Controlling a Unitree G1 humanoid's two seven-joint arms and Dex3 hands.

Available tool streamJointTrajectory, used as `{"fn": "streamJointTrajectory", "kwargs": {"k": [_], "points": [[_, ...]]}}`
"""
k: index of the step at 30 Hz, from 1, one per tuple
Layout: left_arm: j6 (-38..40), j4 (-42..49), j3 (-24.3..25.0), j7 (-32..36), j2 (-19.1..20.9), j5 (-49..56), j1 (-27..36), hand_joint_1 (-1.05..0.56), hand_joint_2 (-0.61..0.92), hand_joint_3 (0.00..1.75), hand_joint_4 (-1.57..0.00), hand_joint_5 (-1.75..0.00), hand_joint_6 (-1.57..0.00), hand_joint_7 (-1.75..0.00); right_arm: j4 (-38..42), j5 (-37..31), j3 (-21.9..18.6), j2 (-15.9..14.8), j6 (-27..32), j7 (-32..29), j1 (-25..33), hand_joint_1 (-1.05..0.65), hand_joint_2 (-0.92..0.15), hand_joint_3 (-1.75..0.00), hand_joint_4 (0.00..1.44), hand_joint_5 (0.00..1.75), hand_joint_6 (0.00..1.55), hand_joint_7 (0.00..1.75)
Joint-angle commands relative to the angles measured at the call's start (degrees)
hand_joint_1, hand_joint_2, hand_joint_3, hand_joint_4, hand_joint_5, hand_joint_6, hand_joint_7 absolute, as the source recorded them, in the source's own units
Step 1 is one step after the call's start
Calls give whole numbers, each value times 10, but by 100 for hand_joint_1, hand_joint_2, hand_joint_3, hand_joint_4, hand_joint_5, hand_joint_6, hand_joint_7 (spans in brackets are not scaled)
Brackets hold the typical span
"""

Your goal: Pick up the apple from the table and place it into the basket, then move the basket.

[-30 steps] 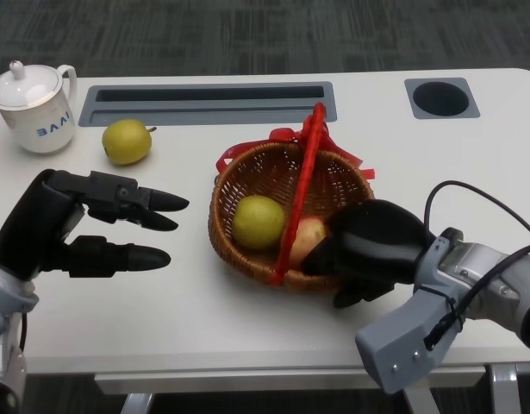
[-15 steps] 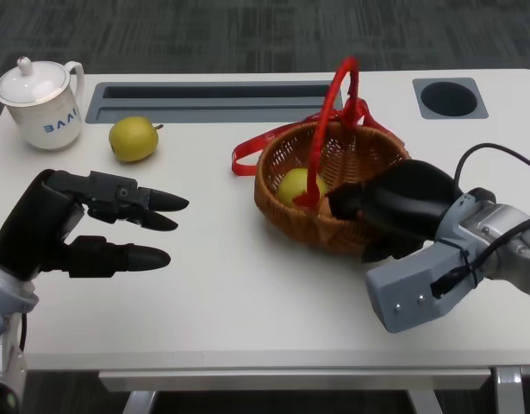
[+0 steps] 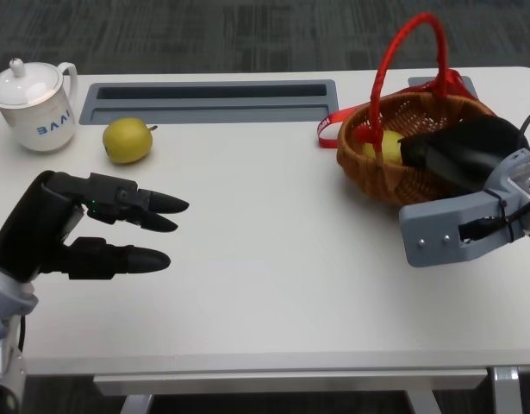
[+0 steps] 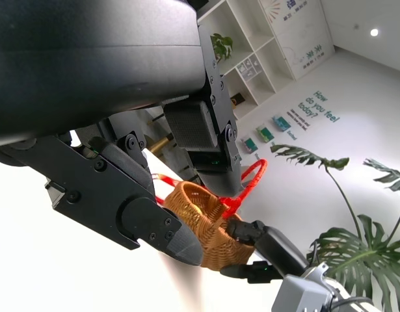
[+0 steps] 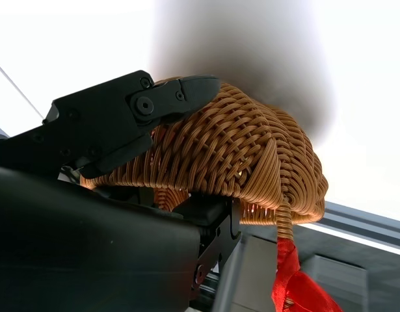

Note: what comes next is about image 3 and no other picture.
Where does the wicker basket with red handle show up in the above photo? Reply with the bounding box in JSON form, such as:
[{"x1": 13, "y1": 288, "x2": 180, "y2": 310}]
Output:
[{"x1": 336, "y1": 12, "x2": 501, "y2": 206}]

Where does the yellow-green apple without stem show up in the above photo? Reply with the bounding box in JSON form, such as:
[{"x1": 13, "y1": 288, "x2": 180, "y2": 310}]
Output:
[{"x1": 361, "y1": 130, "x2": 406, "y2": 165}]

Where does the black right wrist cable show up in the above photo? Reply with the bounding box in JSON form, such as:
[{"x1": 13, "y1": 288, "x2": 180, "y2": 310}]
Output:
[{"x1": 460, "y1": 107, "x2": 530, "y2": 242}]

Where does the white table leg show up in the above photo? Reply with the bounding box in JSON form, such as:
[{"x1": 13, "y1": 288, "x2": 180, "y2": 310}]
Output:
[
  {"x1": 488, "y1": 366, "x2": 530, "y2": 414},
  {"x1": 122, "y1": 394, "x2": 153, "y2": 414}
]

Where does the grey right wrist camera housing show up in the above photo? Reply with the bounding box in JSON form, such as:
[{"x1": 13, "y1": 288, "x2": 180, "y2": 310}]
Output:
[{"x1": 398, "y1": 148, "x2": 530, "y2": 268}]

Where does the grey round cable grommet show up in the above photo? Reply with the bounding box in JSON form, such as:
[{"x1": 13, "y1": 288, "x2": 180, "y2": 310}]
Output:
[{"x1": 407, "y1": 75, "x2": 479, "y2": 98}]

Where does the white table apron bar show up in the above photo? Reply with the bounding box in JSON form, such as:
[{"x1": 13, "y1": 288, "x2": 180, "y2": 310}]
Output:
[{"x1": 93, "y1": 368, "x2": 488, "y2": 396}]

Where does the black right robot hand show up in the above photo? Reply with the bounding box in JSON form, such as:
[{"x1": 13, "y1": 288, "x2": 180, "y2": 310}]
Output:
[{"x1": 396, "y1": 114, "x2": 530, "y2": 193}]

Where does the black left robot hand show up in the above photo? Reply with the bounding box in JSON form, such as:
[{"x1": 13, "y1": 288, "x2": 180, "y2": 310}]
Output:
[{"x1": 0, "y1": 170, "x2": 191, "y2": 281}]

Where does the white lidded mug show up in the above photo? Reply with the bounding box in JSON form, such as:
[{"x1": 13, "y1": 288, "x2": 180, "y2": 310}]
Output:
[{"x1": 0, "y1": 58, "x2": 79, "y2": 153}]

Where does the yellow-green apple with stem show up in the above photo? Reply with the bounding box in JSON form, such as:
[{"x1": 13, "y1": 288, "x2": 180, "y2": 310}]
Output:
[{"x1": 102, "y1": 116, "x2": 159, "y2": 166}]

